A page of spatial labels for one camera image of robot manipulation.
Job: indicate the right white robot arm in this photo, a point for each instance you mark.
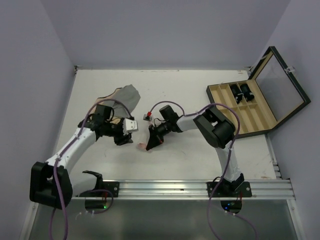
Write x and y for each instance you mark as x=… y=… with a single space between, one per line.
x=217 y=130

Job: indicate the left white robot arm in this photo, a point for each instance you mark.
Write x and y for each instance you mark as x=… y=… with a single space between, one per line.
x=50 y=182

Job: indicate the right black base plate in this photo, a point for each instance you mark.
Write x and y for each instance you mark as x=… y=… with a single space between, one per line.
x=223 y=191

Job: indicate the black rolled item left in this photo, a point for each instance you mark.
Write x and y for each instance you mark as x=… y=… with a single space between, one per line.
x=236 y=92

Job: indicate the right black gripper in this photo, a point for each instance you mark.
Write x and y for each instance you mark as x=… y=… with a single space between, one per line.
x=155 y=138

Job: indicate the white pink-trimmed underwear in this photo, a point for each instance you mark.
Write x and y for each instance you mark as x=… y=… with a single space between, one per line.
x=142 y=147

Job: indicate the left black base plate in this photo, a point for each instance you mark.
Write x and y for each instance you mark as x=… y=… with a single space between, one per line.
x=106 y=190

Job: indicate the black rolled item right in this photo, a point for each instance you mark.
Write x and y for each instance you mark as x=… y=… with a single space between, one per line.
x=247 y=93

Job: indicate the black rolled item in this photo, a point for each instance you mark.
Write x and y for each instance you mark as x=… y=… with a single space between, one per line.
x=247 y=93
x=236 y=92

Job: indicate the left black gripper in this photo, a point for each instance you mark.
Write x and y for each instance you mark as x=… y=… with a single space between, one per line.
x=122 y=138

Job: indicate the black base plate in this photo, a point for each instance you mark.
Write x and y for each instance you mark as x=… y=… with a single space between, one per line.
x=223 y=191
x=106 y=190

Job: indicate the grey underwear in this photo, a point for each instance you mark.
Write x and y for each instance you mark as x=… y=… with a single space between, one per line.
x=129 y=96

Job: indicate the aluminium mounting rail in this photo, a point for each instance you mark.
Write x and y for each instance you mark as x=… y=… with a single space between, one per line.
x=272 y=189

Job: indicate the black wooden compartment box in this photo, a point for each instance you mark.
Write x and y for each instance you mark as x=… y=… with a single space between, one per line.
x=278 y=96

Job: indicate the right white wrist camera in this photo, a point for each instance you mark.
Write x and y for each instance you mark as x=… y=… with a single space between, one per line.
x=148 y=117

